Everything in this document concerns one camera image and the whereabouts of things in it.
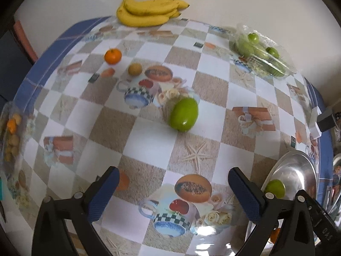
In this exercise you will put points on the checkered printed tablecloth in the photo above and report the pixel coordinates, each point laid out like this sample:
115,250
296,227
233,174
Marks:
213,98

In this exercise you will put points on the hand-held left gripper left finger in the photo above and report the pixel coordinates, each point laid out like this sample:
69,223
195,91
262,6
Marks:
102,194

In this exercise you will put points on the yellow banana bunch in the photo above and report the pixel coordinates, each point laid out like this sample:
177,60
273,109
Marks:
143,18

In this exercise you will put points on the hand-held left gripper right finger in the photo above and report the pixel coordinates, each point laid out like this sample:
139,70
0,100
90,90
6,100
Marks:
246,194

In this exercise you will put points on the white bin with clutter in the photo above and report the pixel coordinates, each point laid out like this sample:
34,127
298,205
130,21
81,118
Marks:
336,181

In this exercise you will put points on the green mango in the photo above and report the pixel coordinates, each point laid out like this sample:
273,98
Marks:
275,188
184,114

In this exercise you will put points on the small white box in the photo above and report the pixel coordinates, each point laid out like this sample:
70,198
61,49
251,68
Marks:
315,128

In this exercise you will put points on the small yellow round fruit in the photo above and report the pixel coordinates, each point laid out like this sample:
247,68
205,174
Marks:
135,69

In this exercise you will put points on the plastic bag of yellow fruits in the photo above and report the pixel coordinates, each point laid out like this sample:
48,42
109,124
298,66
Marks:
13,141

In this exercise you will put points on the silver metal tray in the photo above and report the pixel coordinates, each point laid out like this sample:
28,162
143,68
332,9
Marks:
295,170

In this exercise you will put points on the small black box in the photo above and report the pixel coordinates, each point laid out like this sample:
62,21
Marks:
326,121

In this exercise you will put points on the chair with red cushion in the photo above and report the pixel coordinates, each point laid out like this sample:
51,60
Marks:
24,40

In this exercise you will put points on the orange tangerine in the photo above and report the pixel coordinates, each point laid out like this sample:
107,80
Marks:
113,56
275,234

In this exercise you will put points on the plastic bag of green fruits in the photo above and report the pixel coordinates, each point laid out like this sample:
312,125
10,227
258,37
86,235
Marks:
262,52

